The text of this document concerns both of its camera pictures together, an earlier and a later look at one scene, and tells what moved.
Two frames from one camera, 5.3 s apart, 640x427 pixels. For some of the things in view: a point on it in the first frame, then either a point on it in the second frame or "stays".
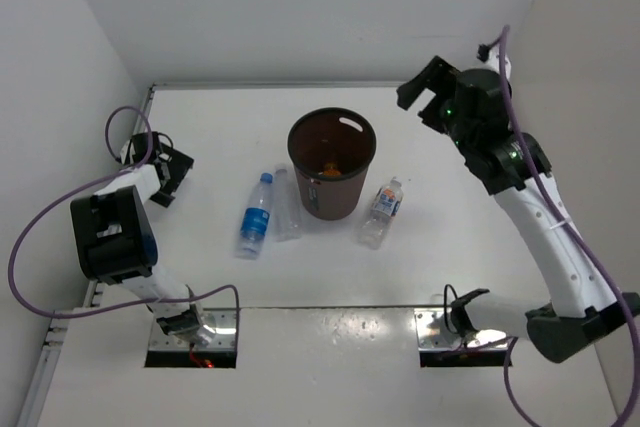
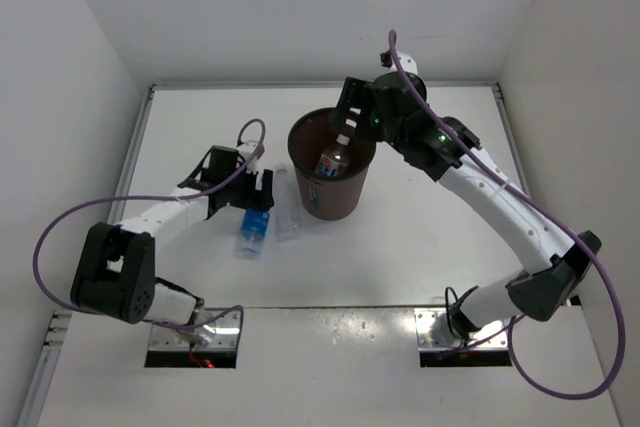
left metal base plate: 225,323 stays
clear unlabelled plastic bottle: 287,220 stays
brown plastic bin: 331,149 stays
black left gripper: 178,165 to 257,199
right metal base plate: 433,333 stays
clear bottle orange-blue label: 385,207 to 335,159
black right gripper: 433,77 to 355,94
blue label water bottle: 255,221 stays
